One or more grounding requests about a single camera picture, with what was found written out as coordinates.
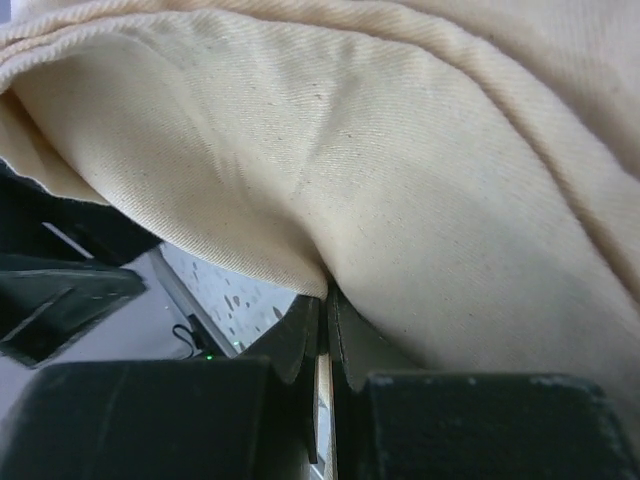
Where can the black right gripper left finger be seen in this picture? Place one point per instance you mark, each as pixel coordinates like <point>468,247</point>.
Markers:
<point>253,416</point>

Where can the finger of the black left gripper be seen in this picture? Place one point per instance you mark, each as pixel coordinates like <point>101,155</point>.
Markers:
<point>29,217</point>
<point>47,305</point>

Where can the aluminium frame rails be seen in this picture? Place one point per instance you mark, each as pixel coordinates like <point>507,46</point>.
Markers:
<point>207,339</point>

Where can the beige cloth mat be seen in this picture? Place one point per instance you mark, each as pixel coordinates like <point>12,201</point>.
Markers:
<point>467,172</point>

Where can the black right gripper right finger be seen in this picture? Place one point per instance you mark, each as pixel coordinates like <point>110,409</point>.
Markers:
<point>393,420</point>

